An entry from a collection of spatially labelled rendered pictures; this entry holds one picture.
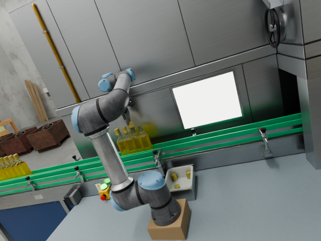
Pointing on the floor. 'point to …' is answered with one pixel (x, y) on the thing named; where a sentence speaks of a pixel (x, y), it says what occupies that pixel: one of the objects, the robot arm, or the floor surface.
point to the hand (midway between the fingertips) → (129, 122)
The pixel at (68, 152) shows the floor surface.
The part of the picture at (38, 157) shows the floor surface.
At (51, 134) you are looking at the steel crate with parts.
